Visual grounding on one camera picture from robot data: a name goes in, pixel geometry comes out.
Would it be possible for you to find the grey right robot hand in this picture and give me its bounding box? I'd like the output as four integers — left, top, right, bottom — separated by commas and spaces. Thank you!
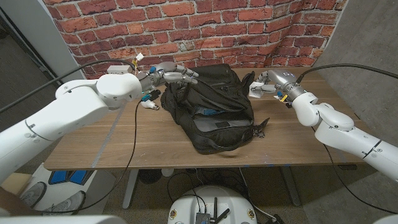
250, 68, 305, 96

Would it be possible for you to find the person in brown clothing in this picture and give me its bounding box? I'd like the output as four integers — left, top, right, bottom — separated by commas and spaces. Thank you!
0, 185, 30, 216

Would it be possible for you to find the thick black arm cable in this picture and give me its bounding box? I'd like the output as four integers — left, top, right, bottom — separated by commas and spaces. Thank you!
0, 58, 137, 113
295, 63, 398, 85

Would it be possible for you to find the tilted black antenna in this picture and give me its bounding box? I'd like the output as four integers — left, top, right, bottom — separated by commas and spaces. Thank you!
214, 208, 231, 224

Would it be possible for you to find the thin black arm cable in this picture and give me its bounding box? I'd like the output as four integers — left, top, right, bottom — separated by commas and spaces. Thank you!
40, 100, 142, 215
323, 143, 398, 215

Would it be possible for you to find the dark round floor object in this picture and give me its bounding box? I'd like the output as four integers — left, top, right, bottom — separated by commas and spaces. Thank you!
138, 169, 162, 185

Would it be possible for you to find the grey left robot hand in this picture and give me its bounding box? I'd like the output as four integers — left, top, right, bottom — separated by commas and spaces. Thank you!
149, 61, 200, 88

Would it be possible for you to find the cardboard box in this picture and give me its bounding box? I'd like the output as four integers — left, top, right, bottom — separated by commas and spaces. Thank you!
9, 172, 32, 194

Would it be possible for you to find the white floor mat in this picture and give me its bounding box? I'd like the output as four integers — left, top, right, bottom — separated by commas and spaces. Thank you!
24, 163, 116, 215

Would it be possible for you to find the blue white plastic package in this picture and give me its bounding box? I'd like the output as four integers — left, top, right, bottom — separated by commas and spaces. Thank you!
195, 107, 223, 116

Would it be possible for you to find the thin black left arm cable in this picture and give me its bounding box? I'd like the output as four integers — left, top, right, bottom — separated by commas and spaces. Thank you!
40, 100, 142, 215

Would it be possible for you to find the grey table leg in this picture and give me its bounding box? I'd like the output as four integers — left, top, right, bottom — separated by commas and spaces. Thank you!
281, 166, 302, 207

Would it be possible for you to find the white light bulb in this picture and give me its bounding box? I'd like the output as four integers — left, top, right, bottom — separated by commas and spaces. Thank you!
141, 100, 160, 111

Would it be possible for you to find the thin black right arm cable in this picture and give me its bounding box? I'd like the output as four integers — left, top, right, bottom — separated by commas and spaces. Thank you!
323, 143, 398, 215

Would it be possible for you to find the red brick printed backdrop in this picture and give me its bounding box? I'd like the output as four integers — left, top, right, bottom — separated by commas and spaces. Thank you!
43, 0, 348, 91

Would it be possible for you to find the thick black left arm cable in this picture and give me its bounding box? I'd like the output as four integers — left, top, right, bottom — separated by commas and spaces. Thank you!
0, 58, 137, 113

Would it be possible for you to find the black backpack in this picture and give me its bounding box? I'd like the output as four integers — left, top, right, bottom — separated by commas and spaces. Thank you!
160, 63, 271, 155

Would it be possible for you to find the blue floor pad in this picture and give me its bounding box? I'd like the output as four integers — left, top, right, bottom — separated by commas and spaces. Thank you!
49, 169, 96, 185

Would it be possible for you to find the white power outlet box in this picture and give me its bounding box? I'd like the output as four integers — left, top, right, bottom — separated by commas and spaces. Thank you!
106, 65, 133, 75

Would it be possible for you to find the black computer box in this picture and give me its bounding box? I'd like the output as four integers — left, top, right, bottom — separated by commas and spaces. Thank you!
195, 212, 211, 224

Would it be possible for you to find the white table leg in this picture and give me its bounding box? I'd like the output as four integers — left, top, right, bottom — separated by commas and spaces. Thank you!
122, 169, 140, 210

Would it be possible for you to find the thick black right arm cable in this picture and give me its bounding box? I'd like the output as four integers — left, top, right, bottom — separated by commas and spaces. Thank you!
295, 63, 398, 85

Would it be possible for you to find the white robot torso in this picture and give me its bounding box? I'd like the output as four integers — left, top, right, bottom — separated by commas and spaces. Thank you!
167, 185, 258, 224

